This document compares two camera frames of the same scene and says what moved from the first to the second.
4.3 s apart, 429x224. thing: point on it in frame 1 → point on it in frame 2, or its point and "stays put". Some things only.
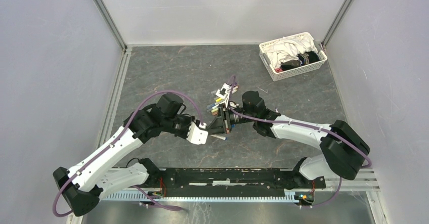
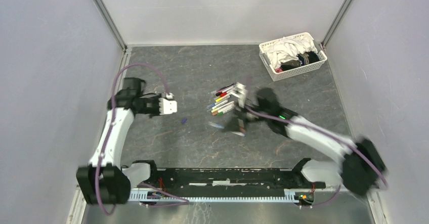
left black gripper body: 179,125 → 151,106
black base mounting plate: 230,181 stays put
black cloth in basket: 305,58 stays put
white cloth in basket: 288,49 stays put
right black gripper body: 231,118 → 244,117
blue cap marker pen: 221,137 → 238,133
